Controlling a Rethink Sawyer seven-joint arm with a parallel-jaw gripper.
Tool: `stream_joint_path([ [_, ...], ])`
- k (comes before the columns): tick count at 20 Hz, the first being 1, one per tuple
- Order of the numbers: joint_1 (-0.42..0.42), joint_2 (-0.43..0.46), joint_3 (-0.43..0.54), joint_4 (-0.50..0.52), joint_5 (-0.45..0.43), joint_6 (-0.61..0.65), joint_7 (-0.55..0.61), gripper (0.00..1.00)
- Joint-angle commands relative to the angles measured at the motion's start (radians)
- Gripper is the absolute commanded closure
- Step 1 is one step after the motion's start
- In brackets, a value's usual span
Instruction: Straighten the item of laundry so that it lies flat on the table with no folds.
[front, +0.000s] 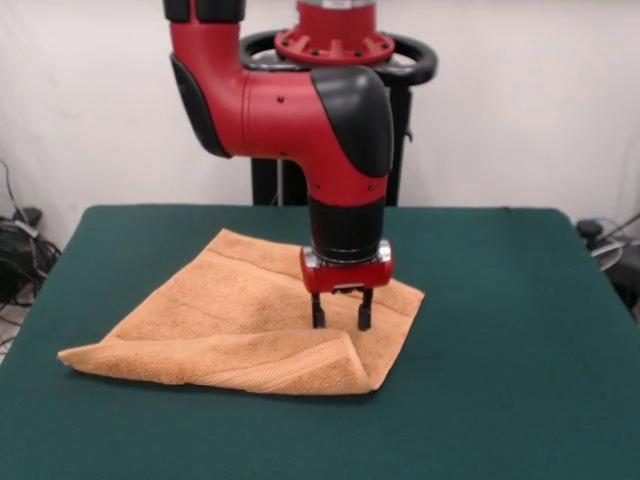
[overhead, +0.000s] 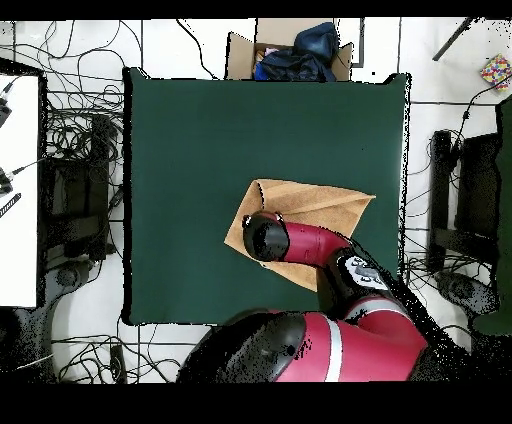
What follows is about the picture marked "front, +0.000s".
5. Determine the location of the dark green table cloth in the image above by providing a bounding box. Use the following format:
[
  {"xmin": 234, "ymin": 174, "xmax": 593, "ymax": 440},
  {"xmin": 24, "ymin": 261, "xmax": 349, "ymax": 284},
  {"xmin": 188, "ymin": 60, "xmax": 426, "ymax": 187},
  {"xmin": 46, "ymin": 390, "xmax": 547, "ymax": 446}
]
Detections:
[{"xmin": 0, "ymin": 203, "xmax": 640, "ymax": 480}]

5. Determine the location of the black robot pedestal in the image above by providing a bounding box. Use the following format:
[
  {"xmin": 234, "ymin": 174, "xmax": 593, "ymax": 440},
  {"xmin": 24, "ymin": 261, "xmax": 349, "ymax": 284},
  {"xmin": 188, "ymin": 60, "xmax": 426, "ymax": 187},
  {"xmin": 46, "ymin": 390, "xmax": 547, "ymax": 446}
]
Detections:
[{"xmin": 239, "ymin": 30, "xmax": 439, "ymax": 207}]

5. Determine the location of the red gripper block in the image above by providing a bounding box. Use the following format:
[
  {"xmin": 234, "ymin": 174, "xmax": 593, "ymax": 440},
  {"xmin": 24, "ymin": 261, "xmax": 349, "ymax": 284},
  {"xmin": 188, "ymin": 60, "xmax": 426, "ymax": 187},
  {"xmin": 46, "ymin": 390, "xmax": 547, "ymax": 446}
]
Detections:
[{"xmin": 298, "ymin": 239, "xmax": 395, "ymax": 332}]

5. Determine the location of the black cable tangle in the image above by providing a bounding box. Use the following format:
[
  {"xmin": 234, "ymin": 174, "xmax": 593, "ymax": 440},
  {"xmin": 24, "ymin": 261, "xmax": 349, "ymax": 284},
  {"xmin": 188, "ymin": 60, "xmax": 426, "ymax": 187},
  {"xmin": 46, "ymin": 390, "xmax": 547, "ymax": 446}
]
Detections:
[{"xmin": 0, "ymin": 159, "xmax": 64, "ymax": 351}]

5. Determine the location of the orange terry towel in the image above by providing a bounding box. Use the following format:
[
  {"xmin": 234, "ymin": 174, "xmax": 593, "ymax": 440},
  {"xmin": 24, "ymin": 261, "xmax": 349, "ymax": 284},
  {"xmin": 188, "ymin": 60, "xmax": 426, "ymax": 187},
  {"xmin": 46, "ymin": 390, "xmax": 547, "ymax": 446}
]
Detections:
[{"xmin": 57, "ymin": 228, "xmax": 426, "ymax": 396}]

